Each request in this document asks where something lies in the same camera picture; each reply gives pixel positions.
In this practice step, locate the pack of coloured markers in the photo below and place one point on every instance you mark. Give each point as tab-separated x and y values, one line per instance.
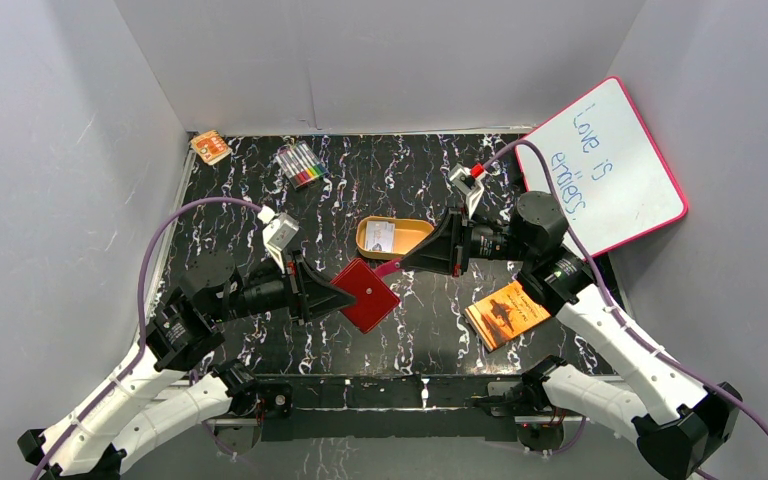
300	165

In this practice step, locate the orange oval tray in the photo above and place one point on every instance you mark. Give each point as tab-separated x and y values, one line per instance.
408	234

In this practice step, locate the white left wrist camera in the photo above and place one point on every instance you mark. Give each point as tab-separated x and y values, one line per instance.
279	230

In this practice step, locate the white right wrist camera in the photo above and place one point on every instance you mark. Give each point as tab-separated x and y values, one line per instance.
469	181

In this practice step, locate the red leather card holder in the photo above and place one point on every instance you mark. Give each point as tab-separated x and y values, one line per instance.
374	299

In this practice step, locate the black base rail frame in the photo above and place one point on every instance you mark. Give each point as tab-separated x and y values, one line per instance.
282	409

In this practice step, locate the orange book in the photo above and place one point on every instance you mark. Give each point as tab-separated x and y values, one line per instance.
504	315

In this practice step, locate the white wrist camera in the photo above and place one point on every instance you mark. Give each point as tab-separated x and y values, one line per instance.
279	230
469	181

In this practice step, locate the stack of remaining cards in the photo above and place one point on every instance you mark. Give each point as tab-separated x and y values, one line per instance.
379	236

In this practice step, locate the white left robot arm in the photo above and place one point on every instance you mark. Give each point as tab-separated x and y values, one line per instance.
115	423

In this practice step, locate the small orange card box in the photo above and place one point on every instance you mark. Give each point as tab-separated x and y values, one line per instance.
210	147

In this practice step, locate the pink framed whiteboard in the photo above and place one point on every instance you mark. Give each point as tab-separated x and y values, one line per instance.
611	179

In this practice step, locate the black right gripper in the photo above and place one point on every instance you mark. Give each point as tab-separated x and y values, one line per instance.
443	251

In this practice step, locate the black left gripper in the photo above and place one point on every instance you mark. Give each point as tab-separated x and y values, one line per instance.
297	288

